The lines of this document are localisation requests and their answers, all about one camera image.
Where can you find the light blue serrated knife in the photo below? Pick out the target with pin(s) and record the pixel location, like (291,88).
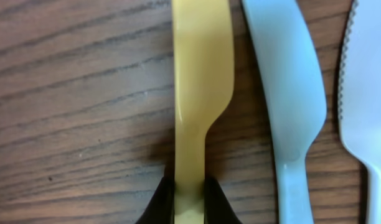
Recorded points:
(359,95)

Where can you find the pale blue plastic knife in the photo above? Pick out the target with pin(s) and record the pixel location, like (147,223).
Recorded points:
(295,97)

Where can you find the yellow plastic knife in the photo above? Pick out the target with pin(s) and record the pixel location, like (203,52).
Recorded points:
(204,83)

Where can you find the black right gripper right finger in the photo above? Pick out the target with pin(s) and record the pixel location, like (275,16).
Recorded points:
(217,207)

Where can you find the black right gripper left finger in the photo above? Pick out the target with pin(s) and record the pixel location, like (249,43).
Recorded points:
(160,209)

